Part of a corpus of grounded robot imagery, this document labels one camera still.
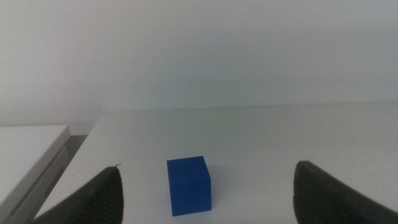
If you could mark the white side table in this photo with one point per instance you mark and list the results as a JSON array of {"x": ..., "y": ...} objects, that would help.
[{"x": 25, "y": 149}]

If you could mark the blue cube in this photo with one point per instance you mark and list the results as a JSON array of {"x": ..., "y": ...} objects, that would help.
[{"x": 189, "y": 186}]

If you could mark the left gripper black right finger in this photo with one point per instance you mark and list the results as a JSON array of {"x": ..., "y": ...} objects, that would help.
[{"x": 323, "y": 199}]

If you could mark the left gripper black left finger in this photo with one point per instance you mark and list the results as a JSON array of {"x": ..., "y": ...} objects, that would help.
[{"x": 96, "y": 202}]

